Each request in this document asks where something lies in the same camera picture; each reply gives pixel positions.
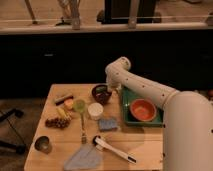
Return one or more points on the bunch of dark grapes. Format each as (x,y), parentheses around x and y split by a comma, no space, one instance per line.
(57,122)

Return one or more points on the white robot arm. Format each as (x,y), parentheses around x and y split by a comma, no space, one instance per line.
(188,118)

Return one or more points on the white handled dish brush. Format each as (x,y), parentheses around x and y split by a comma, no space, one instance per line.
(97,140)

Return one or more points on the metal cup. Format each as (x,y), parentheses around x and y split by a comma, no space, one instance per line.
(43,144)

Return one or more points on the orange yellow toy fruit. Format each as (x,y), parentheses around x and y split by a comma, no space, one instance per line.
(68,103)

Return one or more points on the dark sausage toy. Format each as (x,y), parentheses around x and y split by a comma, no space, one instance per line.
(62,99)

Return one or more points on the dark purple bowl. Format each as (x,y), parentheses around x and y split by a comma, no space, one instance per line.
(101,94)

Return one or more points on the white round container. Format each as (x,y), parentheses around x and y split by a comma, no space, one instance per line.
(95,111)

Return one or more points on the blue sponge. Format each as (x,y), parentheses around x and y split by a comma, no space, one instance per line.
(107,124)

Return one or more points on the green plastic tray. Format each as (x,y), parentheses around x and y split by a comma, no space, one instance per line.
(127,96)

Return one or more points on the orange bowl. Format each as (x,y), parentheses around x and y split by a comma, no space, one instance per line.
(143,110)

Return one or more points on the yellow corn toy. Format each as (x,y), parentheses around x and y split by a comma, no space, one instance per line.
(62,113)

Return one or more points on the grey cloth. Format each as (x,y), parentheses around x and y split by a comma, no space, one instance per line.
(86,157)

